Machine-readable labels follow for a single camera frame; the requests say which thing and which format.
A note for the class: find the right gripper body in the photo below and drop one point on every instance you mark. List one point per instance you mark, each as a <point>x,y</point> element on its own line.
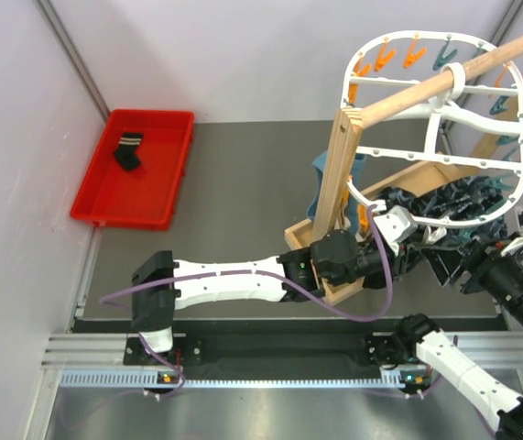
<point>496,269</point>

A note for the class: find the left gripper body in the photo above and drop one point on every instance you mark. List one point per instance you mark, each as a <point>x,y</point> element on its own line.
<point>398,258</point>

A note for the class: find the white grey clothespin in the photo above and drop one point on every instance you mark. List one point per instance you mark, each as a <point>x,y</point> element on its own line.
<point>432,235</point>

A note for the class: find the orange clothespin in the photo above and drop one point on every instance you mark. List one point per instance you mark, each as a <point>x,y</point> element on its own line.
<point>363,223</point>
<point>344,220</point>

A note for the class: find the white clip hanger frame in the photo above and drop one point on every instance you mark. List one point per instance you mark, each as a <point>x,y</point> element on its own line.
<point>490,72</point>

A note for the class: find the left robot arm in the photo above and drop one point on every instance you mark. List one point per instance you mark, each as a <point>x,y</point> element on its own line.
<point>163,285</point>

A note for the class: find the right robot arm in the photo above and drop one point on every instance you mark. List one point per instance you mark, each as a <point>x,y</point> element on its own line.
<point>416,338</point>

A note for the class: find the teal cloth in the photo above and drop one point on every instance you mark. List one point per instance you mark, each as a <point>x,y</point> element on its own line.
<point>319,165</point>

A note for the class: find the dark patterned cloth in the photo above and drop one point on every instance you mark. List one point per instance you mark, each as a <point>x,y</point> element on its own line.
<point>464,199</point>

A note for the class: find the wooden rack stand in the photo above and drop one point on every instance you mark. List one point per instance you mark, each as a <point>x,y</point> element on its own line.
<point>412,61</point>

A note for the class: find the red plastic tray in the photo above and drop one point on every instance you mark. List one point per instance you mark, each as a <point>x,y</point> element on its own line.
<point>144,198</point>

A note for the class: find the black striped sock upper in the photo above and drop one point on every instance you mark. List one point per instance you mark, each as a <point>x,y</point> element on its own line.
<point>125,152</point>

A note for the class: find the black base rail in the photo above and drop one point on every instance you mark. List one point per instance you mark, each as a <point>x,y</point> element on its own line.
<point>283,349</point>

